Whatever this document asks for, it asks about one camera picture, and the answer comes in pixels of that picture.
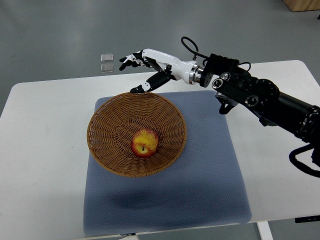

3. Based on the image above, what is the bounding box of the lower floor socket plate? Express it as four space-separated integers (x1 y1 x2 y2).
100 63 114 73

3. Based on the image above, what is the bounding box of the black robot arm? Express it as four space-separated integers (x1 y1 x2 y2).
187 47 320 178

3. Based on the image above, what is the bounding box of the red yellow apple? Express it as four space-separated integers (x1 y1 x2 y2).
130 128 159 158

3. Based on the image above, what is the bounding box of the white table leg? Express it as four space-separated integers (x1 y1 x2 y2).
256 221 274 240

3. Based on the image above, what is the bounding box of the black table control panel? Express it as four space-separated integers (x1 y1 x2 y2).
294 215 320 224

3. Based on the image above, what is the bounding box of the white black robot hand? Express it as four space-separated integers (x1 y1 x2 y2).
119 48 200 94

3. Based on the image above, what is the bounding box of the blue-grey fabric mat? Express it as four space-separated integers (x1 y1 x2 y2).
83 90 252 235

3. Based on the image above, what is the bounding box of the brown wicker basket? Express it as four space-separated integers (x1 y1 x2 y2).
87 93 187 177

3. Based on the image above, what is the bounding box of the wooden box corner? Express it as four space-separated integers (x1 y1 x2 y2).
283 0 320 12

